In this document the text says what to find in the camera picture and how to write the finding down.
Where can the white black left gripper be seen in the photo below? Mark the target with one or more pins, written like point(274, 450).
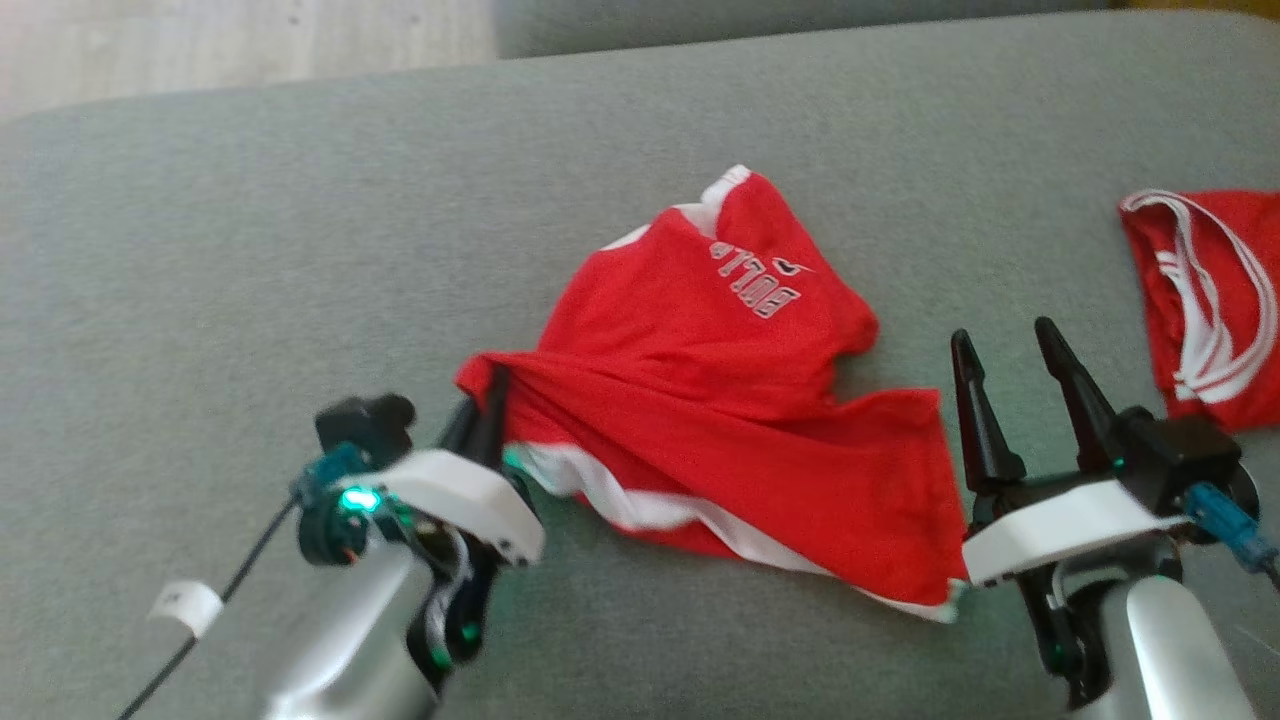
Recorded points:
point(460, 500)

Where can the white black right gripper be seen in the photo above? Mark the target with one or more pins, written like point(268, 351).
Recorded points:
point(1070, 525)

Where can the red mesh shorts white hem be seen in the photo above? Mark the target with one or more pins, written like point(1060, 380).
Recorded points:
point(700, 400)

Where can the red jersey with white sleeves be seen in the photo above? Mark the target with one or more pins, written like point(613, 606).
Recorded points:
point(1220, 300)

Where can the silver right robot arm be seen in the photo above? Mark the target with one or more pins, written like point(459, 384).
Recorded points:
point(1170, 660)

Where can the grey sofa seat cushion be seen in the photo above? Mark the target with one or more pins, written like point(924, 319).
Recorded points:
point(300, 250)

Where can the mustard yellow panel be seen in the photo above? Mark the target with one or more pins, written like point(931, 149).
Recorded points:
point(1210, 5)

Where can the grey sofa back cushion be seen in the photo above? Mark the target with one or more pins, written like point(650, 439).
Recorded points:
point(800, 20)

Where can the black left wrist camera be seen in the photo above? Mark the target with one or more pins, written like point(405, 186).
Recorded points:
point(365, 425)

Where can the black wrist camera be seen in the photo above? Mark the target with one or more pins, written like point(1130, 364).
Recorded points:
point(365, 425)
point(1180, 455)

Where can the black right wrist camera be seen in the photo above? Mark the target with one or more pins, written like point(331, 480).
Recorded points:
point(1180, 455)

